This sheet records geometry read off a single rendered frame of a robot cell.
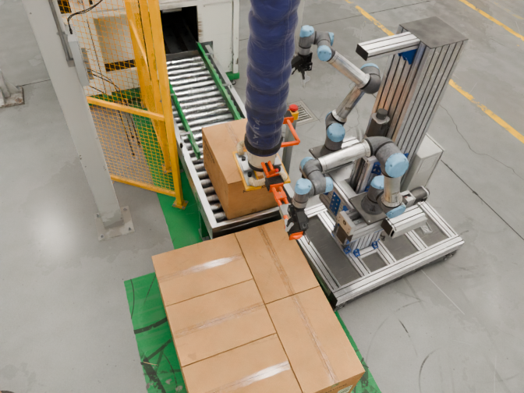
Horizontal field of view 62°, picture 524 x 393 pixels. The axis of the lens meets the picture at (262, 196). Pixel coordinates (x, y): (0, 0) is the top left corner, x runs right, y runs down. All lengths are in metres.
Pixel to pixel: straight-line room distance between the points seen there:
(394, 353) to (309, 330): 0.89
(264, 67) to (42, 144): 3.18
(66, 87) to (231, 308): 1.71
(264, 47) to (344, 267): 1.96
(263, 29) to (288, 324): 1.73
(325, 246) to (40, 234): 2.39
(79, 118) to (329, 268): 2.10
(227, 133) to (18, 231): 2.01
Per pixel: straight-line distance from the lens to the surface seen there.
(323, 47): 2.53
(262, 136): 2.48
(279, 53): 2.16
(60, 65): 2.91
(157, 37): 2.95
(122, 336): 3.47
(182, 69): 4.75
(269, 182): 2.52
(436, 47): 2.38
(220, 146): 3.17
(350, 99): 2.91
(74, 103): 3.06
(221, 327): 2.81
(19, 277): 3.96
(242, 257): 3.04
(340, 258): 3.54
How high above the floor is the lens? 3.11
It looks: 49 degrees down
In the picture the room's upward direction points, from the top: 5 degrees clockwise
